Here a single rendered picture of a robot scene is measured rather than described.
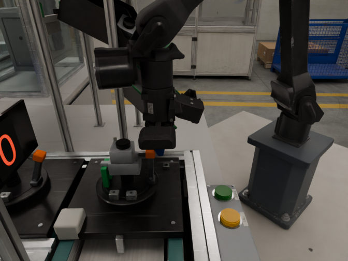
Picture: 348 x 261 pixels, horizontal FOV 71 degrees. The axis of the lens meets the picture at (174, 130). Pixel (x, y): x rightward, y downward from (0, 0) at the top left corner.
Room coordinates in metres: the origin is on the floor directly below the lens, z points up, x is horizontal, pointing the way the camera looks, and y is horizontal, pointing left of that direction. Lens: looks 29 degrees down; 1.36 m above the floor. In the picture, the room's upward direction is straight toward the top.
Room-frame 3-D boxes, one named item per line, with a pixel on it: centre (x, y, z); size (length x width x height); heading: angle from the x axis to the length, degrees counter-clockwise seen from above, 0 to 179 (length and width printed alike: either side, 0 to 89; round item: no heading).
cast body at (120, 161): (0.42, 0.11, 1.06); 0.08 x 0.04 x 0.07; 91
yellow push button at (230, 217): (0.34, -0.11, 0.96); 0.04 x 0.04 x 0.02
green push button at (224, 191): (0.41, -0.11, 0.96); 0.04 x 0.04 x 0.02
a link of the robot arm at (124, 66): (0.41, 0.07, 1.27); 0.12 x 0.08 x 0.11; 103
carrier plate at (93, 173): (0.42, 0.10, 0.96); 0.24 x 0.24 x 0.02; 1
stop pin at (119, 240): (0.30, 0.10, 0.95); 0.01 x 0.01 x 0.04; 1
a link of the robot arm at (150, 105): (0.43, 0.03, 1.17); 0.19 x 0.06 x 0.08; 1
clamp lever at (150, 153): (0.43, 0.06, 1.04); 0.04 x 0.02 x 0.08; 91
